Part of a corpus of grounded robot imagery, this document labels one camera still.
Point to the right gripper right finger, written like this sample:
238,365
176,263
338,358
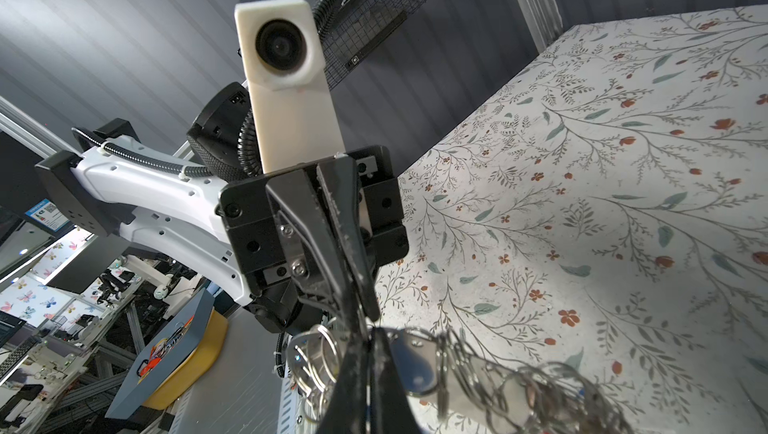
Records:
390,412

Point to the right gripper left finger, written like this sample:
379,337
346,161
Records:
348,408

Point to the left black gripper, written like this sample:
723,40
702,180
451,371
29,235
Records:
311,239

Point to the keyring bunch with grey strap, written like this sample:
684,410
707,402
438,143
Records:
446,373

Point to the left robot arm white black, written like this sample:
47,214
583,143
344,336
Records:
119,187

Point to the blue yellow box outside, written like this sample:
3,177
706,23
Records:
184,350

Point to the floral table mat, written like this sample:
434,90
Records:
607,208

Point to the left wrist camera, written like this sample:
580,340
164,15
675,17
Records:
284,65

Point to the black wire basket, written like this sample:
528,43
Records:
350,30

